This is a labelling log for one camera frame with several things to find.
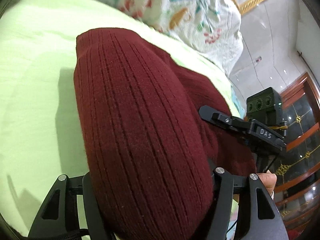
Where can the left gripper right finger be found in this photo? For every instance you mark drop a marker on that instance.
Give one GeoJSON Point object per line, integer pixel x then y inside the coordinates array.
{"type": "Point", "coordinates": [223, 185]}

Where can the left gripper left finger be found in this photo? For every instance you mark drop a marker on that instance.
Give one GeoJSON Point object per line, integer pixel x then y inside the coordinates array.
{"type": "Point", "coordinates": [98, 228]}

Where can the dark red knit sweater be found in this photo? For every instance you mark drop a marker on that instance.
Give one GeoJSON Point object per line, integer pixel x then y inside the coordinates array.
{"type": "Point", "coordinates": [147, 147]}

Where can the right hand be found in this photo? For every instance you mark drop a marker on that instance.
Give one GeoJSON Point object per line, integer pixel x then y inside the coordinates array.
{"type": "Point", "coordinates": [269, 181]}

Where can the wooden glass door cabinet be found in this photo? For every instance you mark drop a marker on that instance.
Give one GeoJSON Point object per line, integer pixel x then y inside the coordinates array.
{"type": "Point", "coordinates": [297, 189]}

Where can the light green bed sheet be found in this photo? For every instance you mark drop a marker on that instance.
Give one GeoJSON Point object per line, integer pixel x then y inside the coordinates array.
{"type": "Point", "coordinates": [41, 136]}

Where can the white floral quilt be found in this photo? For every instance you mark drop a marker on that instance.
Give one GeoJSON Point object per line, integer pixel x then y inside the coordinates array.
{"type": "Point", "coordinates": [211, 27]}

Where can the black right camera box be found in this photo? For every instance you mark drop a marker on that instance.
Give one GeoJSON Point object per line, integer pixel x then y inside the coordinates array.
{"type": "Point", "coordinates": [266, 107]}

